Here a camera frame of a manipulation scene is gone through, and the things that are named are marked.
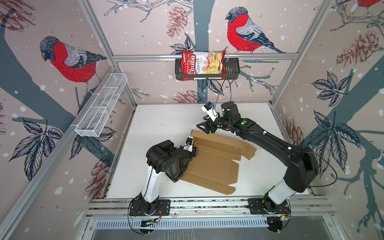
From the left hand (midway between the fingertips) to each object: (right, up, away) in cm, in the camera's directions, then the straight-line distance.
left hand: (194, 138), depth 93 cm
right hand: (+3, +11, -14) cm, 19 cm away
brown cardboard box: (+11, -17, -3) cm, 21 cm away
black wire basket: (+24, +43, 0) cm, 49 cm away
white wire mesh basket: (-50, +14, -20) cm, 56 cm away
